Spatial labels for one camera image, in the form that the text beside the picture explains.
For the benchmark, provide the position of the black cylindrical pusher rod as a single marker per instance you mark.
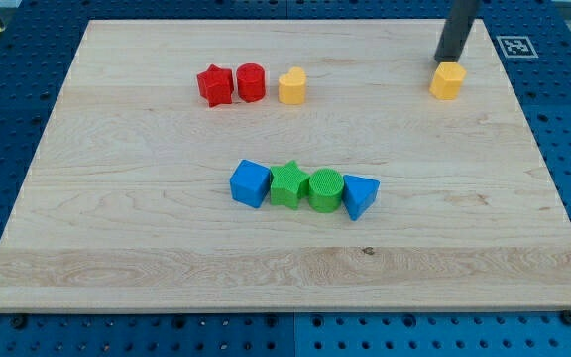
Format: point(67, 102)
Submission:
point(456, 30)

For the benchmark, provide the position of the yellow hexagon block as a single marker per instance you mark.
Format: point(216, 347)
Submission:
point(447, 80)

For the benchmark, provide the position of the yellow heart block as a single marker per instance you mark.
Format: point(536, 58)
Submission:
point(292, 86)

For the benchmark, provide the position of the white fiducial marker tag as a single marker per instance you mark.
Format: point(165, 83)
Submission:
point(517, 47)

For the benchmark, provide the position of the blue triangle block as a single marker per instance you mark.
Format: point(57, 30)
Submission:
point(359, 194)

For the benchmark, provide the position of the green cylinder block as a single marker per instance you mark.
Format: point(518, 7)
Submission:
point(325, 190)

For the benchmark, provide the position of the red cylinder block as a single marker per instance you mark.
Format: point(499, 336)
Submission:
point(251, 82)

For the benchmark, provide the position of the green star block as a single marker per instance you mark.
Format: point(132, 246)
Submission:
point(289, 185)

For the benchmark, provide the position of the red star block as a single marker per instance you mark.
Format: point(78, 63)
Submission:
point(216, 85)

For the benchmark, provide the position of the blue cube block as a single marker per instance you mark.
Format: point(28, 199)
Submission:
point(250, 183)

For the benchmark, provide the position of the light wooden board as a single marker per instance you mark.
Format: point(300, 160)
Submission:
point(127, 206)

